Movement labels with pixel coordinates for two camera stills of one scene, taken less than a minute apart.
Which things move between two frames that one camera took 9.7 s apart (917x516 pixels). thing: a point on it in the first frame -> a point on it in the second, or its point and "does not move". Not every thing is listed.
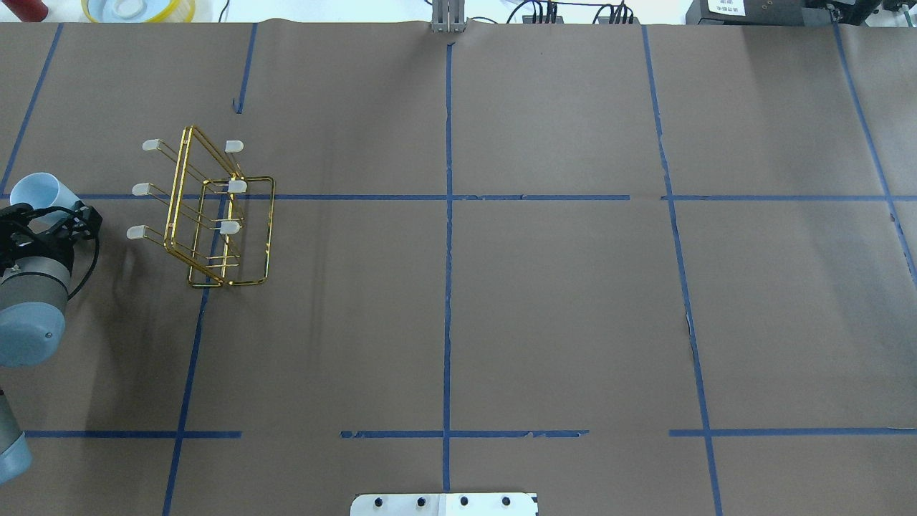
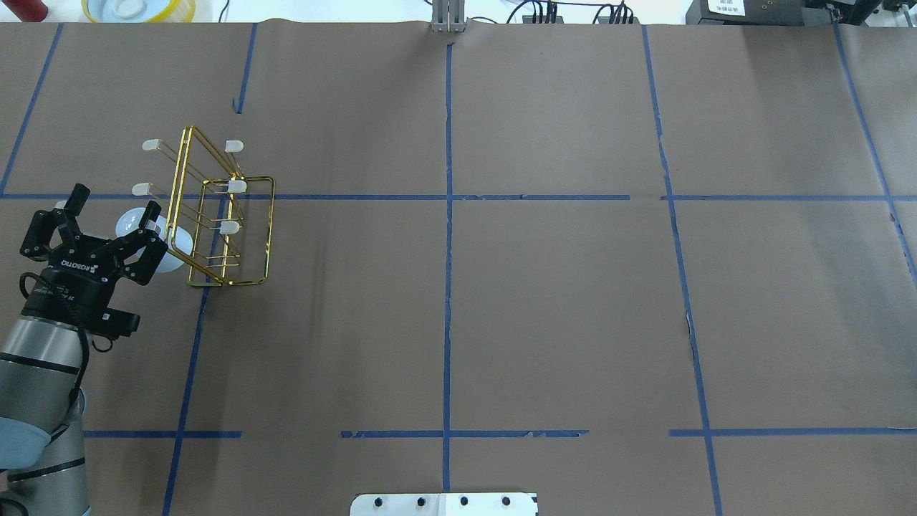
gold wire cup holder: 222,218 does not move
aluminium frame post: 448,16 does not move
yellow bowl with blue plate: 139,11 does not move
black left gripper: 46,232 -> 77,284
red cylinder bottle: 28,11 does not move
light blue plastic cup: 41,190 -> 131,219
